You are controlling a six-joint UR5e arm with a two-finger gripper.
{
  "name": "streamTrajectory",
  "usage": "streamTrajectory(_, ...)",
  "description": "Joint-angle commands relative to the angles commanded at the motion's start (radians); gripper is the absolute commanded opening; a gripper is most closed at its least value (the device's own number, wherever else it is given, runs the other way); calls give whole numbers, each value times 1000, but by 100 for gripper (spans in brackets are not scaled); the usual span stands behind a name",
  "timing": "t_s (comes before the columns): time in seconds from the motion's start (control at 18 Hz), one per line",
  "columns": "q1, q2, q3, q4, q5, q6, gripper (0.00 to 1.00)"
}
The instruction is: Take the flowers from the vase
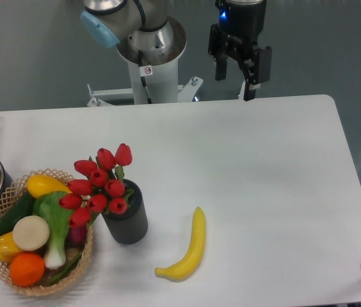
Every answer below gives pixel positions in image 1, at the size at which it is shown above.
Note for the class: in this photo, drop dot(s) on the dark grey ribbed vase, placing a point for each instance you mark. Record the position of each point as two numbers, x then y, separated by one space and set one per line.
132 225

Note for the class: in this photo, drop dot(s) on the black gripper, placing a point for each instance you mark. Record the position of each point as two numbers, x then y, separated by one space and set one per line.
239 25

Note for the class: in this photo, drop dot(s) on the yellow squash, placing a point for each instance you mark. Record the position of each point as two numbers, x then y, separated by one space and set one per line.
39 185

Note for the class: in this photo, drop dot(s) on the yellow bell pepper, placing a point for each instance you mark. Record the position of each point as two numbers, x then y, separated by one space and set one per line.
8 248

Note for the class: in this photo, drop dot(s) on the green bean pod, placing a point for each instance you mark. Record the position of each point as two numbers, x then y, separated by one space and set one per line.
64 272

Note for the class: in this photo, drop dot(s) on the woven wicker basket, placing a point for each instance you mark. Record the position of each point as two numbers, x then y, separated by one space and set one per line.
7 200

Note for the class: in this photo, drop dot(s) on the purple red onion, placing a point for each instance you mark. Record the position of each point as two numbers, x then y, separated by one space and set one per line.
77 235

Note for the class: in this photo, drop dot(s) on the red tulip bouquet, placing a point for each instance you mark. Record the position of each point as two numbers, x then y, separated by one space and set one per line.
102 191

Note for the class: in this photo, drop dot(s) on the green cucumber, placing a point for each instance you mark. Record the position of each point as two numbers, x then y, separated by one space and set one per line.
22 208

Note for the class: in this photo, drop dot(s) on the beige round disc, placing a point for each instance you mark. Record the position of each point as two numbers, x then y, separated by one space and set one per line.
31 233

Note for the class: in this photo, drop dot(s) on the green bok choy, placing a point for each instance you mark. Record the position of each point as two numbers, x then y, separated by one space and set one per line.
56 217

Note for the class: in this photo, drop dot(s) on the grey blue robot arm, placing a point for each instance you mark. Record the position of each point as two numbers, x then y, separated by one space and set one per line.
152 42

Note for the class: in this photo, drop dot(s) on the yellow banana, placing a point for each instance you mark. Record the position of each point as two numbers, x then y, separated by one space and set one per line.
190 262

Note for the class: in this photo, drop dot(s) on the orange fruit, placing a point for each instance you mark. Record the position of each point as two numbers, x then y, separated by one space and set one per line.
27 269

